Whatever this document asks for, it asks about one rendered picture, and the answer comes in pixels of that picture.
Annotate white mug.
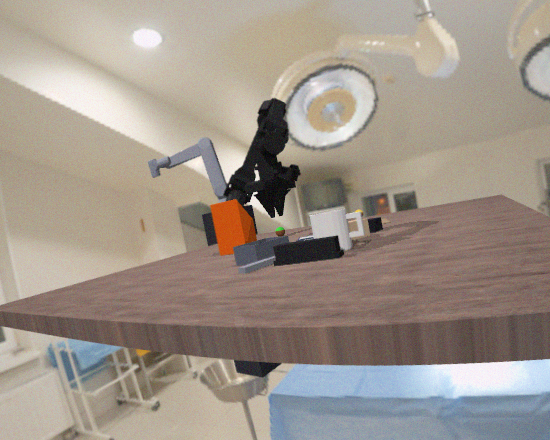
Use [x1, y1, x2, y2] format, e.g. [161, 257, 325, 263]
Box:
[310, 209, 365, 252]

